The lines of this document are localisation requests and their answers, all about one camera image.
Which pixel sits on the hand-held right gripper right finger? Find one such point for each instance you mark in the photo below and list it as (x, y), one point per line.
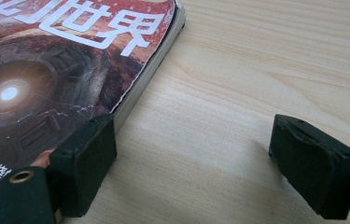
(312, 168)

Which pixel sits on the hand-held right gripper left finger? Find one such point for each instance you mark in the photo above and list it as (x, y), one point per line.
(84, 165)

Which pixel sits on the red illustrated magazine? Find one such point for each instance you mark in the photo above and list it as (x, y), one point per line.
(54, 77)

